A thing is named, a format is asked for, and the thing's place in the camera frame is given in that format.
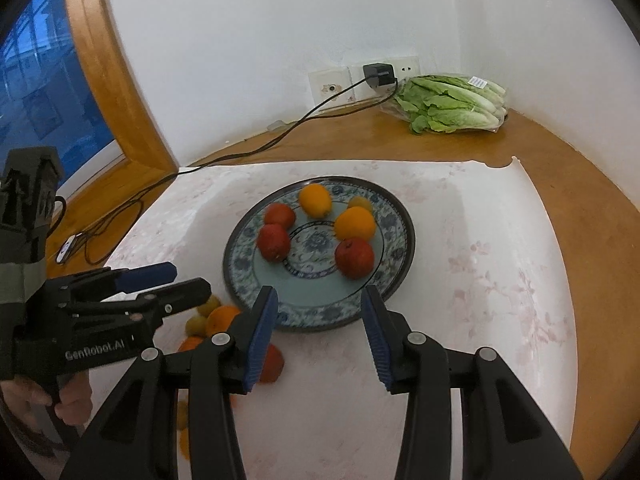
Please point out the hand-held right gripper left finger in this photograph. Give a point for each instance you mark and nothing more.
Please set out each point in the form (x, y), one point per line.
(260, 340)

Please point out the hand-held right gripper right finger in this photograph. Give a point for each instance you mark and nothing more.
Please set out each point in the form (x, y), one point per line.
(377, 345)

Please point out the bagged romaine lettuce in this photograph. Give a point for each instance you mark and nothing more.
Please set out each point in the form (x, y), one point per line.
(450, 105)

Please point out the orange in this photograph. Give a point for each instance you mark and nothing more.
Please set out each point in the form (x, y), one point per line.
(189, 345)
(354, 224)
(184, 444)
(222, 321)
(315, 201)

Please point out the red apple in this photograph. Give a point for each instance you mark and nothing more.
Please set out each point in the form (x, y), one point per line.
(280, 214)
(273, 242)
(272, 362)
(354, 258)

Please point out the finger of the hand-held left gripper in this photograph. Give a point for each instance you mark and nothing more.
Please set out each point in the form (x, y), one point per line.
(190, 292)
(150, 274)

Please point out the wooden framed window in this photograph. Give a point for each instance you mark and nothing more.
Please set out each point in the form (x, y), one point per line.
(120, 85)

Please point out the black power adapter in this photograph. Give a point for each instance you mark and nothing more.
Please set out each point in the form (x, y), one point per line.
(377, 75)

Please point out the blue patterned ceramic plate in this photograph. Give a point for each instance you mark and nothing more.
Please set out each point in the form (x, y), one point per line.
(320, 290)

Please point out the small white device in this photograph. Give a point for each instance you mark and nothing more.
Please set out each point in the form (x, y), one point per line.
(66, 250)

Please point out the person's left hand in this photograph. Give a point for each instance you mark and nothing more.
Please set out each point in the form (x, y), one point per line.
(75, 400)

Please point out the stained white wall socket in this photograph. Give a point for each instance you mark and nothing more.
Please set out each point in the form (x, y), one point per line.
(320, 95)

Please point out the white floral table mat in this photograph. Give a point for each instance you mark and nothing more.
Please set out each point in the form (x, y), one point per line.
(475, 285)

